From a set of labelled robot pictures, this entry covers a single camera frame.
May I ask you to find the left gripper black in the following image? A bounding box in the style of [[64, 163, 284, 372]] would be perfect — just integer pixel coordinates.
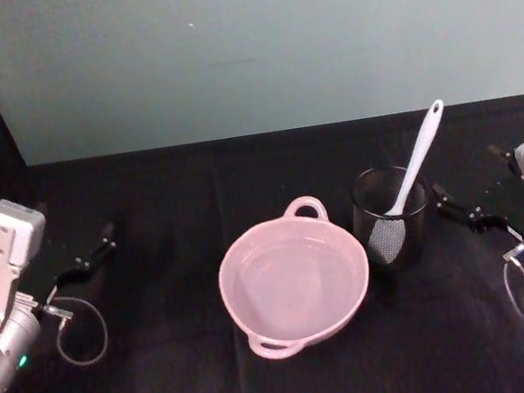
[[4, 190, 126, 309]]

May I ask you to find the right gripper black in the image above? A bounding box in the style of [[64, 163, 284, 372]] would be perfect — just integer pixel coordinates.
[[426, 139, 524, 264]]

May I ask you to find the white silicone spatula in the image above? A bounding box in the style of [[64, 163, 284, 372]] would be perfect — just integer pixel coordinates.
[[348, 98, 469, 268]]

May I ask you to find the black mesh cup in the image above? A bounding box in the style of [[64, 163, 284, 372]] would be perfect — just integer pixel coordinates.
[[343, 160, 440, 279]]

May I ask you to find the right gripper thin dark cable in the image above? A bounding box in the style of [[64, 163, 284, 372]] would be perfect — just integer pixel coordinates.
[[497, 237, 524, 323]]

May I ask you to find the gripper thin dark cable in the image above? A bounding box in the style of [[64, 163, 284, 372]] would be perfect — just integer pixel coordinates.
[[40, 290, 114, 374], [497, 237, 524, 323]]

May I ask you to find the left gripper thin dark cable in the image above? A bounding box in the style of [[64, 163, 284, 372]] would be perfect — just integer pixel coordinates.
[[40, 290, 114, 374]]

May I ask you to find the pink two-handled ceramic bowl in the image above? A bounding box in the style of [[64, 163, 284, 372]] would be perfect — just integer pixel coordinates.
[[207, 186, 383, 367]]

